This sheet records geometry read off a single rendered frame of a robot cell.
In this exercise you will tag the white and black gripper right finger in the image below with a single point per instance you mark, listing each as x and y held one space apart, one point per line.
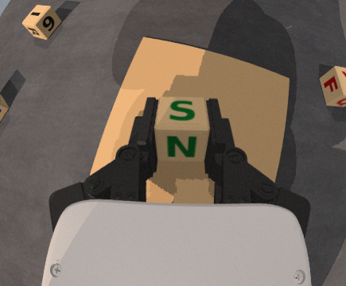
236 181

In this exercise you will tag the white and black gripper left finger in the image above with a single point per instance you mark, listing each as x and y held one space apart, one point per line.
122 178

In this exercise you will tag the tan flat mat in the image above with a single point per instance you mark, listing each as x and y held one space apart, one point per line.
254 100

